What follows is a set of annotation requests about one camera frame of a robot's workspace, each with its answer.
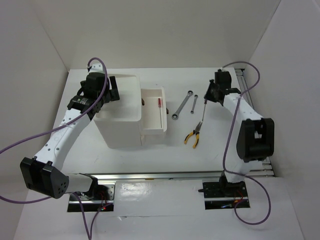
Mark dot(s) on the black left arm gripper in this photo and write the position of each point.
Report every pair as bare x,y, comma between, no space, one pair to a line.
113,95

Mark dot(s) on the white bottom drawer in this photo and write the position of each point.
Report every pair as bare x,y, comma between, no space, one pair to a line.
142,138

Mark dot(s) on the small silver ratchet wrench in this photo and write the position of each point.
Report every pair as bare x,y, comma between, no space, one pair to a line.
194,104

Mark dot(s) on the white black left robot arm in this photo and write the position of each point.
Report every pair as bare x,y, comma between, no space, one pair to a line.
42,173

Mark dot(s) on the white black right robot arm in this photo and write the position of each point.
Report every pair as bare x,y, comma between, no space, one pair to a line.
254,134

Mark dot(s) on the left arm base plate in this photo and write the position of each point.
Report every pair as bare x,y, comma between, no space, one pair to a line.
102,195

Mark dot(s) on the white drawer cabinet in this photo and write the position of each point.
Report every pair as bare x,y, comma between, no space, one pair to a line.
119,122

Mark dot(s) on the large silver ratchet wrench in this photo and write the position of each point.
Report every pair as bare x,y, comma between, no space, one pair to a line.
176,114

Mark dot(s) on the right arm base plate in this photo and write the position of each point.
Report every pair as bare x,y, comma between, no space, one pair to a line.
218,197

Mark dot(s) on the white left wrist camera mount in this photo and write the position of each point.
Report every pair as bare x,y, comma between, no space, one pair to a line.
96,68

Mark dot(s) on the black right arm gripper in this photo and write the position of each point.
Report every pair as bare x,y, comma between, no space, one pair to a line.
207,95

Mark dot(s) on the red handle long screwdriver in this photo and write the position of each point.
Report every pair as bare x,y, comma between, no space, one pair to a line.
159,102

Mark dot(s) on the aluminium front rail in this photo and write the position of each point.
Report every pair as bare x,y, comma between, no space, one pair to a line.
156,176

